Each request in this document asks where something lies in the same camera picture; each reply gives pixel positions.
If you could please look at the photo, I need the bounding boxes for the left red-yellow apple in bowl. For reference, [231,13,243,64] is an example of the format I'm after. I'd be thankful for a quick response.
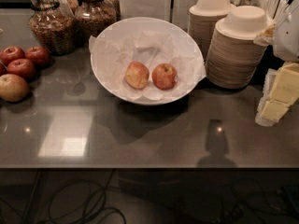
[124,62,150,90]

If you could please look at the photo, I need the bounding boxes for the white ceramic bowl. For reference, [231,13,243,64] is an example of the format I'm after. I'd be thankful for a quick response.
[90,16,206,106]

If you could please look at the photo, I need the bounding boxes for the stack of paper bowls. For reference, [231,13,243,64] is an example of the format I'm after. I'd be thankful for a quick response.
[205,6,270,90]
[187,0,234,58]

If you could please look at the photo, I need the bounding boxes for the front stack of paper bowls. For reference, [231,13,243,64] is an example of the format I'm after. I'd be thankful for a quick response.
[205,6,270,90]

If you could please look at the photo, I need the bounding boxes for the white paper liner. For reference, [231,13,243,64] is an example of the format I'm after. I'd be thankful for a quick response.
[91,31,206,105]

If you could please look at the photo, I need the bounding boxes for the right glass granola jar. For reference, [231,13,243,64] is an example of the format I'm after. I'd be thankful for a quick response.
[75,0,117,39]

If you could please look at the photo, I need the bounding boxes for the black cables under table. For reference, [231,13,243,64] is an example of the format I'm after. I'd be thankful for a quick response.
[0,169,127,224]

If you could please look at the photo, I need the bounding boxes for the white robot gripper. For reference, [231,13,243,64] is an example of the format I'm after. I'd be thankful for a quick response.
[253,0,299,127]

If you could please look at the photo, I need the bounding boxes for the yellow-red apple front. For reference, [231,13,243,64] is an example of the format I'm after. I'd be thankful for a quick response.
[0,74,30,102]

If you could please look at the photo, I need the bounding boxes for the rear stack of paper bowls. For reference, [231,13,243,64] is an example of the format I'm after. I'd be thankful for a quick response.
[187,0,234,58]

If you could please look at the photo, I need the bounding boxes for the left glass granola jar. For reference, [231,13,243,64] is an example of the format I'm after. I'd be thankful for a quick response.
[28,0,76,55]

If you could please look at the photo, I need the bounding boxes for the glass granola jar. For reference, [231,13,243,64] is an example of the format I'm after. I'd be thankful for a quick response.
[75,0,117,39]
[28,0,76,55]

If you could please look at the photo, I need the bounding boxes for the red apple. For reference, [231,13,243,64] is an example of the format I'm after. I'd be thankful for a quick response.
[151,63,178,90]
[0,46,25,66]
[25,46,50,68]
[7,58,36,81]

